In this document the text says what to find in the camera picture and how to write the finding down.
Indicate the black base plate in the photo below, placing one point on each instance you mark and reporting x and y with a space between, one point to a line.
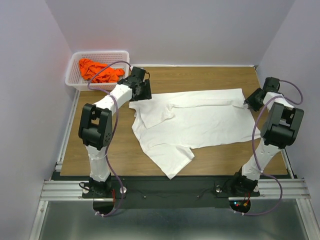
156 192

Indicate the orange t-shirt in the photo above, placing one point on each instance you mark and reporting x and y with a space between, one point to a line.
88 69

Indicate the white t-shirt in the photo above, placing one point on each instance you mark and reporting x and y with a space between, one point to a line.
170 125

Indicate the white plastic laundry basket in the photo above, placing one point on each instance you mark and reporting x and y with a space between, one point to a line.
116 59

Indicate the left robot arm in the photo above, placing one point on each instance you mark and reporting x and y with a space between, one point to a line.
96 129

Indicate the aluminium frame rail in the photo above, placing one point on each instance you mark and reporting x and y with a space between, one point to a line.
54 191

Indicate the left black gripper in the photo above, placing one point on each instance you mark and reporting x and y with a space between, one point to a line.
146 94

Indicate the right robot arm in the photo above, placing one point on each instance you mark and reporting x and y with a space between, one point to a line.
279 131

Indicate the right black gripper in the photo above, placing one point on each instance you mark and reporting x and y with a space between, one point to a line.
250 100

